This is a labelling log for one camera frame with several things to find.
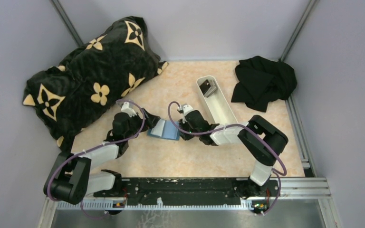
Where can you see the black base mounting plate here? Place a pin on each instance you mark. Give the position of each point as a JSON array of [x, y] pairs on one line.
[[188, 192]]

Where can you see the black flower-patterned pillow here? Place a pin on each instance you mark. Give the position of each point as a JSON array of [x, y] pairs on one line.
[[90, 79]]

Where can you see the black cloth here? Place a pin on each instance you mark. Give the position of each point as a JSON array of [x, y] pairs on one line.
[[261, 81]]

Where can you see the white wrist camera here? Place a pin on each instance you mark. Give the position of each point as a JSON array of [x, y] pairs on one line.
[[185, 109], [127, 108]]

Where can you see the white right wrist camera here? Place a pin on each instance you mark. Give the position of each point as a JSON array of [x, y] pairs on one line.
[[185, 109]]

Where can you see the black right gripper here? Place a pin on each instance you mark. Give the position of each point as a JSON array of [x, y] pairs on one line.
[[188, 126]]

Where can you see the aluminium front rail frame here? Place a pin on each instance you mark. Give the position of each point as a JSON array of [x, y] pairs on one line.
[[286, 202]]

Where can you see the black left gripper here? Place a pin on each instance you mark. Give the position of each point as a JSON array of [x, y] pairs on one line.
[[146, 118]]

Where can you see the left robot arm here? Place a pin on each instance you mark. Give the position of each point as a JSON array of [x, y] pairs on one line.
[[70, 179]]

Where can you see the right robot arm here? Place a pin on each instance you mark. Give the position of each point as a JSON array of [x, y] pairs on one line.
[[262, 139]]

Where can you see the blue leather card holder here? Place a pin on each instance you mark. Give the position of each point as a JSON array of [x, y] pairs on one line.
[[164, 129]]

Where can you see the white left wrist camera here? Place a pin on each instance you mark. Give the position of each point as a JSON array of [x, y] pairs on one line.
[[127, 108]]

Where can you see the white oblong plastic bin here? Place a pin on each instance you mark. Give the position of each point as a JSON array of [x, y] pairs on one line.
[[216, 105]]

